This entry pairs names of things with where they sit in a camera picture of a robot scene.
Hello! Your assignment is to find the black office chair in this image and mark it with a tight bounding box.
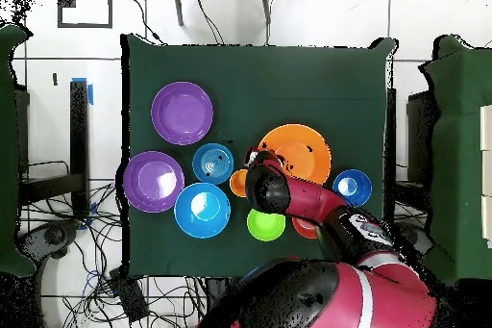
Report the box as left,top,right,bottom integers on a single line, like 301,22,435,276
16,219,80,267
391,221,433,264

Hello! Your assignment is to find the black power strip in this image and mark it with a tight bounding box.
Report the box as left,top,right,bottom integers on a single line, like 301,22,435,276
108,267,150,324

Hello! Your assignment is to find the small light blue bowl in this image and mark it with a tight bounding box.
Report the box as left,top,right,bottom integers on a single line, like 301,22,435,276
191,142,235,186

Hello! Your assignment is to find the grey metal leg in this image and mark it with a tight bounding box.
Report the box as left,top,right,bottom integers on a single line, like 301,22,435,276
258,0,279,26
171,0,186,27

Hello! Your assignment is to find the dark blue bowl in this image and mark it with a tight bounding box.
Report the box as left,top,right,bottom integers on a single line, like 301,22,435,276
332,168,373,208

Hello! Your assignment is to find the orange cup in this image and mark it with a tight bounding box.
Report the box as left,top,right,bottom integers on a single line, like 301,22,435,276
229,168,249,198

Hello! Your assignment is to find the red-orange bowl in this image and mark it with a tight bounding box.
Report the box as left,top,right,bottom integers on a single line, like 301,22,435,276
291,215,320,240

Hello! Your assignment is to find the tangle of cables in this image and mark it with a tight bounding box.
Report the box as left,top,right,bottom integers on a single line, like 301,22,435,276
22,160,209,328

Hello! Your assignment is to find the black metal frame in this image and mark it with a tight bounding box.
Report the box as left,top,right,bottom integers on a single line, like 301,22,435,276
384,88,435,221
16,80,91,218

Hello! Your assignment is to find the green cloth side table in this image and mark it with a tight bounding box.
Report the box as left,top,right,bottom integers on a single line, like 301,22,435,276
418,34,492,284
0,23,37,278

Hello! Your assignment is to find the large orange bowl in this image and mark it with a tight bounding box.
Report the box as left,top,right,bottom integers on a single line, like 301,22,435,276
258,123,332,187

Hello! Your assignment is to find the purple bowl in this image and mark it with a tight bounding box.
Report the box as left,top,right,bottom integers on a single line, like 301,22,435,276
122,150,186,214
150,81,214,147

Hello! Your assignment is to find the grey square floor frame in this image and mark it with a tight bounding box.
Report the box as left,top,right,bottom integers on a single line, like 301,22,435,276
56,0,113,30

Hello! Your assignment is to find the green bowl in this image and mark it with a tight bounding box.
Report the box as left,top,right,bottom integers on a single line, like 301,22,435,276
246,207,286,243

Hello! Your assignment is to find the large light blue bowl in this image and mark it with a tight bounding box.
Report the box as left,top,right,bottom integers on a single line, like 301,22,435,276
173,182,233,240

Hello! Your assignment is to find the dark green tablecloth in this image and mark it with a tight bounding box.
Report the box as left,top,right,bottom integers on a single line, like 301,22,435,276
120,33,397,282

